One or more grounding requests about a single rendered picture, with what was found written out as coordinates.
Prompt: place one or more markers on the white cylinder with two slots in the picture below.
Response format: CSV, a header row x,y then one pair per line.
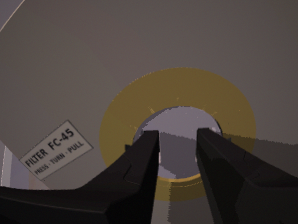
x,y
177,139

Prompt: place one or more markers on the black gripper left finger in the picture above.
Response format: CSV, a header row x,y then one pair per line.
x,y
122,194

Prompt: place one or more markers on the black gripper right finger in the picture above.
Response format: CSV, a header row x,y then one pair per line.
x,y
241,188

